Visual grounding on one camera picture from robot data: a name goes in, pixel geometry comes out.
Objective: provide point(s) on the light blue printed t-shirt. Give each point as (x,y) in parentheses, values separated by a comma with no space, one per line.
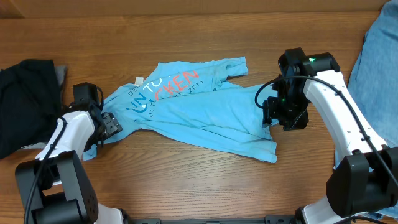
(195,103)

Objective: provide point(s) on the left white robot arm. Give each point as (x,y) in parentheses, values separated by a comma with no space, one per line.
(54,187)

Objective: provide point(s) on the blue denim jeans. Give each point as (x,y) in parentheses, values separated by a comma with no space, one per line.
(373,80)

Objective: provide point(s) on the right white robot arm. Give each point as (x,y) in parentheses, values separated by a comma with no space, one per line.
(365,178)

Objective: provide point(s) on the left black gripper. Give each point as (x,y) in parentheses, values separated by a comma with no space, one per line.
(112,124)

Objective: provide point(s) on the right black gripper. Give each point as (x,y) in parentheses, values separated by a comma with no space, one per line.
(268,113)

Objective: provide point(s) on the black folded garment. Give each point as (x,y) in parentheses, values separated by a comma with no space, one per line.
(30,104)

